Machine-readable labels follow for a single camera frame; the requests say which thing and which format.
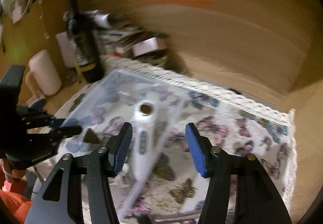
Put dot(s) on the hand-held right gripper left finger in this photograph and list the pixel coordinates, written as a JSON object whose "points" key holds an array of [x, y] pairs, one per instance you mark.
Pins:
{"points": [[123, 148]]}

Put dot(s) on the person's left hand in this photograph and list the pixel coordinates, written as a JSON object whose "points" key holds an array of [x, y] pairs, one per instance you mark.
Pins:
{"points": [[15, 174]]}

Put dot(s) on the dark wine bottle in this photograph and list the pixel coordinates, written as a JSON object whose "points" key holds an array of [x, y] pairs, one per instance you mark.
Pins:
{"points": [[84, 45]]}

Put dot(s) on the white paper note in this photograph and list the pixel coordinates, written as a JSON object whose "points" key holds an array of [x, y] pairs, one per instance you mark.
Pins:
{"points": [[64, 48]]}

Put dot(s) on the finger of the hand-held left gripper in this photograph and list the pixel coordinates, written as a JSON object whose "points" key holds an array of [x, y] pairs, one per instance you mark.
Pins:
{"points": [[68, 130], [37, 117]]}

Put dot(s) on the white cylinder jar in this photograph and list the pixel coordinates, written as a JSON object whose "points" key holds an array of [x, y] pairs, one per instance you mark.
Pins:
{"points": [[45, 72]]}

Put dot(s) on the orange red clothing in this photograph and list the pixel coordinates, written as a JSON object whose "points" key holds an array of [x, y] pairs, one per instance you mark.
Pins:
{"points": [[15, 206]]}

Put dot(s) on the black marker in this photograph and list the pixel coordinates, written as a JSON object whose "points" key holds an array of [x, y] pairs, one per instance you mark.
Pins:
{"points": [[143, 220]]}

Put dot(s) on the brown triangular object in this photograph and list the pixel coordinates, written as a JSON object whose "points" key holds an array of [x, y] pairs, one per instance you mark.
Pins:
{"points": [[92, 137]]}

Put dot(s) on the butterfly print tablecloth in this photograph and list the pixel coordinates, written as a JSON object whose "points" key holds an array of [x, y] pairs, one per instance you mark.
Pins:
{"points": [[227, 143]]}

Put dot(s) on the clear plastic box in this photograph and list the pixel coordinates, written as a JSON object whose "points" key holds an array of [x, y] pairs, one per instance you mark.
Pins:
{"points": [[113, 93]]}

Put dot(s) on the white handheld massager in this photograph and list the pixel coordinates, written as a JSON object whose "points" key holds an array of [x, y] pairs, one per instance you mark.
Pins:
{"points": [[143, 138]]}

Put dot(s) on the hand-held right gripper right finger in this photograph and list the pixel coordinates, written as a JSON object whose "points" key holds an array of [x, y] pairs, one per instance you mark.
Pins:
{"points": [[195, 151]]}

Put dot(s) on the silver metal tube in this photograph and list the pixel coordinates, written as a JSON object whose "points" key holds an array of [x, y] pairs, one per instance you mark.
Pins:
{"points": [[176, 216]]}

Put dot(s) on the small white box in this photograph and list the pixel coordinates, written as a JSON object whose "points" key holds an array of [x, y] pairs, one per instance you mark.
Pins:
{"points": [[149, 46]]}

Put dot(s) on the stack of books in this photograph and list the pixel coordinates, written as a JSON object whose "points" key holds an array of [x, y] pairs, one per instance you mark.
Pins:
{"points": [[121, 37]]}

